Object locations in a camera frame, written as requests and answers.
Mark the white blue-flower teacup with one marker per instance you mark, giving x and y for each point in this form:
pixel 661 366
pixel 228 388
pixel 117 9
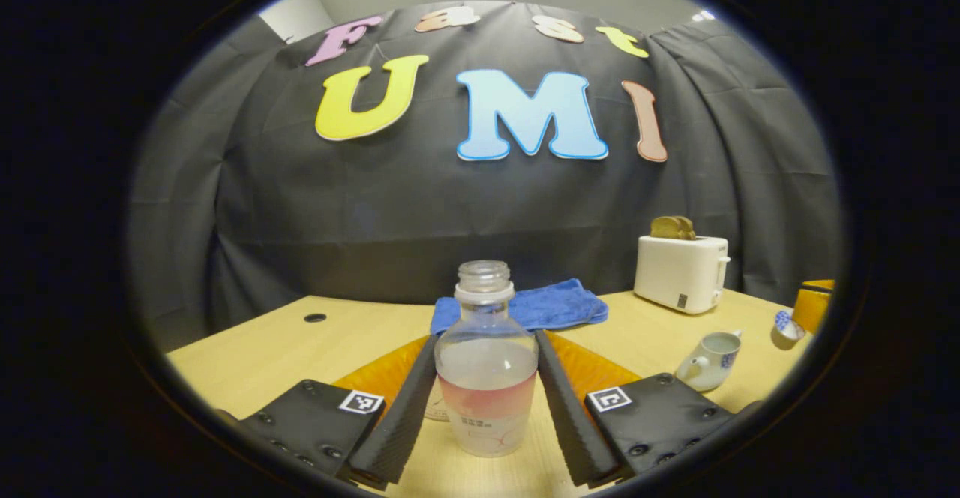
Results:
pixel 701 367

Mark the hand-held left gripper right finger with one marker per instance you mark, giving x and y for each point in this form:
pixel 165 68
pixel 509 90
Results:
pixel 574 423

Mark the ceiling light panel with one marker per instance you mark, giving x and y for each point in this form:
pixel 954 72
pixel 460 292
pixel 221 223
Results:
pixel 703 15

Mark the round beige coaster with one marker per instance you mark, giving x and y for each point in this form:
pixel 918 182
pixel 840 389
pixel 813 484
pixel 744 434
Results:
pixel 436 410

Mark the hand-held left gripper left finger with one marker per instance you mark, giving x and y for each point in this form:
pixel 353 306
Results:
pixel 401 423

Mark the brown toast slices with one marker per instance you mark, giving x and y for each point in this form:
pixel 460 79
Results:
pixel 673 228

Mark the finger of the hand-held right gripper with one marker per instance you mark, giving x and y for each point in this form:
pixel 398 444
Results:
pixel 814 303

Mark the blue towel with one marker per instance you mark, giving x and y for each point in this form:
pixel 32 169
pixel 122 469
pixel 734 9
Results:
pixel 559 304

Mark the clear plastic water bottle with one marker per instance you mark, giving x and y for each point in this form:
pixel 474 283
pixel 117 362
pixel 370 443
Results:
pixel 486 378

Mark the black backdrop cloth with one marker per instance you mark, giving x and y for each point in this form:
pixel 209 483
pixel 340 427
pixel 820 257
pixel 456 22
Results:
pixel 375 205

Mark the white toaster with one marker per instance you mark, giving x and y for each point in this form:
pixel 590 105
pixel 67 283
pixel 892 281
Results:
pixel 679 273

